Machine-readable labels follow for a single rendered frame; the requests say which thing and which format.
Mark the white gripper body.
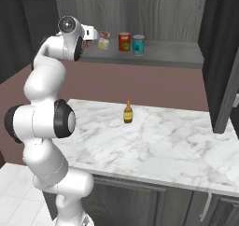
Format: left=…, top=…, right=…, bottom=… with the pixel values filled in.
left=91, top=30, right=101, bottom=42

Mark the pale can with red top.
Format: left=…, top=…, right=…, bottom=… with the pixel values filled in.
left=97, top=30, right=112, bottom=51

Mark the dark grey base cabinet door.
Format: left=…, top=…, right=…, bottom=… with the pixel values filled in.
left=186, top=191, right=239, bottom=226
left=81, top=175, right=168, bottom=226

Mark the teal can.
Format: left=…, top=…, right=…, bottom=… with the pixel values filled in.
left=132, top=34, right=146, bottom=56

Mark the brown sauce bottle yellow label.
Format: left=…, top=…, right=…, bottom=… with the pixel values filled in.
left=122, top=99, right=134, bottom=124

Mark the grey open wall cabinet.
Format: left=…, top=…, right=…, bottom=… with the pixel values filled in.
left=20, top=0, right=220, bottom=70

